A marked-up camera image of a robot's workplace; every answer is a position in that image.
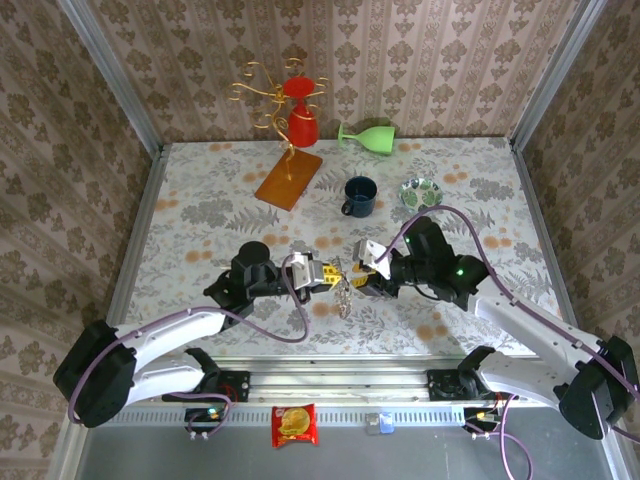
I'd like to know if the leaf pattern bowl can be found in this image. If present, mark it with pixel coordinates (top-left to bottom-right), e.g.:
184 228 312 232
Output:
397 177 445 214

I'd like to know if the red snack packet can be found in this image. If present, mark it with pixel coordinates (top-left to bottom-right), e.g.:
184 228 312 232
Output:
271 403 319 449

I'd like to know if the dark blue mug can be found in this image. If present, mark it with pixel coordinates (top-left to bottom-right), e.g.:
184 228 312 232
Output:
340 175 379 219

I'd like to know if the green wine glass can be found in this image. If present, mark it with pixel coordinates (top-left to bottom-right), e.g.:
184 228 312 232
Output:
335 121 399 157

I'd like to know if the aluminium front rail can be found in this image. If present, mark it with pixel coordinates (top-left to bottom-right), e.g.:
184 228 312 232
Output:
159 355 521 405

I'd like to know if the red wine glass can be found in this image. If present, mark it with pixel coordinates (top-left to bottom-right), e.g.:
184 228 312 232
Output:
277 76 321 149

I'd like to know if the small silver blue clip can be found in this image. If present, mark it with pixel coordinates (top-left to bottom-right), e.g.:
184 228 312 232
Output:
364 412 395 435

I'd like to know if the silver keyring bunch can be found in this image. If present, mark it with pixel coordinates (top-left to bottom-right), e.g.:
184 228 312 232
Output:
329 255 357 321

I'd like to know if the small black controller board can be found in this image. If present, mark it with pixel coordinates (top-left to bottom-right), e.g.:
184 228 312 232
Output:
462 406 507 444
183 407 232 444

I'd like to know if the aluminium table side rail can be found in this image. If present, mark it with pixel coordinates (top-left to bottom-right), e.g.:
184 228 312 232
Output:
97 143 169 366
508 138 584 341

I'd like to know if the aluminium frame post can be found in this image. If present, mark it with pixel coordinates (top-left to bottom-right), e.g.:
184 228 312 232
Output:
55 0 166 154
508 0 610 151

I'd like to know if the gold wire rack wooden base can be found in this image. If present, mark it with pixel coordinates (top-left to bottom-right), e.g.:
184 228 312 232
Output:
228 58 331 214

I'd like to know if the slotted grey cable duct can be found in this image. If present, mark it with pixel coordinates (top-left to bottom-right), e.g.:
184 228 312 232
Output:
112 403 469 429

